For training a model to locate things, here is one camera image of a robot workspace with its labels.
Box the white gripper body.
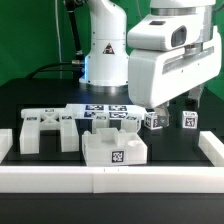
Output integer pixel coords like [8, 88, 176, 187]
[128, 27, 222, 109]

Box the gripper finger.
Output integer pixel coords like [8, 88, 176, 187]
[155, 105, 169, 127]
[186, 84, 204, 109]

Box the white chair seat part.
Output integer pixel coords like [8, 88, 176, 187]
[82, 128, 148, 166]

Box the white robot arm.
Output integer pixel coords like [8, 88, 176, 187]
[65, 0, 222, 127]

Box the white tagged cube near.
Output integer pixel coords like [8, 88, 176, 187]
[144, 112, 160, 130]

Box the white tagged cube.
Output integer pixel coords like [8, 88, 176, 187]
[182, 111, 198, 129]
[144, 112, 160, 130]

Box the white tagged cube far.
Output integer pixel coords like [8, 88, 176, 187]
[182, 111, 198, 129]

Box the white tag plate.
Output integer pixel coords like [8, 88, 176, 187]
[66, 104, 146, 120]

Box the white left fence block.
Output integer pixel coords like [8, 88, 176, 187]
[0, 129, 13, 163]

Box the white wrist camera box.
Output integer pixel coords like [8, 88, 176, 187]
[127, 15, 188, 52]

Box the white right fence rail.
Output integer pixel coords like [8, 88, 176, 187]
[198, 131, 224, 167]

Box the white fence rail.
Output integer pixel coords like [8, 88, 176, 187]
[0, 166, 224, 193]
[198, 131, 224, 167]

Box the black cable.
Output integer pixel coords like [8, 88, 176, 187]
[25, 0, 86, 80]

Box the white thin cable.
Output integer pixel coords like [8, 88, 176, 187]
[54, 0, 64, 80]

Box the white chair back frame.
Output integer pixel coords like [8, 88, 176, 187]
[20, 108, 79, 154]

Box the white front fence rail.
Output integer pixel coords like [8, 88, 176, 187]
[0, 166, 224, 193]

